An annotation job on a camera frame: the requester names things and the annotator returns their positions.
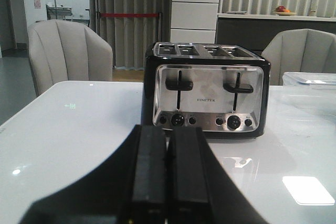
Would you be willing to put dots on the right grey armchair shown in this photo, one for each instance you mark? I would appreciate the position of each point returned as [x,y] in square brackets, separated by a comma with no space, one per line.
[300,50]

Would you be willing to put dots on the left grey armchair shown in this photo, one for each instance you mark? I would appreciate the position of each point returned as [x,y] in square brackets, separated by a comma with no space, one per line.
[67,51]

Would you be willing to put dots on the red barrier belt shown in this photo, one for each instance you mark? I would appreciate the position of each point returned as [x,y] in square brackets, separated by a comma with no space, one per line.
[126,15]

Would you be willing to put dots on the grey armchair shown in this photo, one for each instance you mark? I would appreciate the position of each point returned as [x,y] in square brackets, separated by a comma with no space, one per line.
[300,50]
[67,51]

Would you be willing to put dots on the black and chrome toaster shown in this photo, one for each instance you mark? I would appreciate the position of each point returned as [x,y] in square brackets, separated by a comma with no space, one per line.
[223,89]

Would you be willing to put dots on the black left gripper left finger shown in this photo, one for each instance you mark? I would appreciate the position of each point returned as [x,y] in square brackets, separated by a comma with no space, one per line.
[128,187]

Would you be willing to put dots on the metal trolley cart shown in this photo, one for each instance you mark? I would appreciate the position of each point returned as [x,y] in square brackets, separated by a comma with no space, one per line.
[58,12]

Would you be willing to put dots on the fruit plate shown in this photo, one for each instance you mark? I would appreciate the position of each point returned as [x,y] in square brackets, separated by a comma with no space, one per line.
[283,11]

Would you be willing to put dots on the clear plastic food container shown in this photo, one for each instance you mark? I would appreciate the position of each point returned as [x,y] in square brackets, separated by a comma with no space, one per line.
[309,79]

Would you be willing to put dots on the dark kitchen counter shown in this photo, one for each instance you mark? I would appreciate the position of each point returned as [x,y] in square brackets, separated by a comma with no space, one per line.
[255,32]

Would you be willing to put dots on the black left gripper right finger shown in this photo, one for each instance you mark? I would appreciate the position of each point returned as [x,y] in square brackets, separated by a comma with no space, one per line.
[200,191]

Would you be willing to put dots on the white refrigerator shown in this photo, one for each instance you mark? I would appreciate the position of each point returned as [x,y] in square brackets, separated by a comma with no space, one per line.
[193,21]

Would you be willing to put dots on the grey curtain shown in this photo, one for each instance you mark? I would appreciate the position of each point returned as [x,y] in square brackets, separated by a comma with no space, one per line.
[130,37]

